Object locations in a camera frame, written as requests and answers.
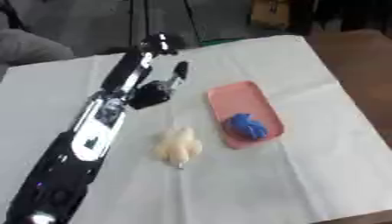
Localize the blue crumpled toy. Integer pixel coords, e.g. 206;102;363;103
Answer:
221;113;270;141

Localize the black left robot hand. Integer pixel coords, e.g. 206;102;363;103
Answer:
98;31;192;111

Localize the black tripod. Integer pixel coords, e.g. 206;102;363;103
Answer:
123;0;155;47

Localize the person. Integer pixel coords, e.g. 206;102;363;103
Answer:
0;28;77;80

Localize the tan cardboard box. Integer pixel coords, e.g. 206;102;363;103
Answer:
249;0;293;30

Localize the pink rectangular tray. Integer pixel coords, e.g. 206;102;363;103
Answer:
205;80;287;151

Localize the cream soft toy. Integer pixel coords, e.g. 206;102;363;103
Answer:
153;125;204;170

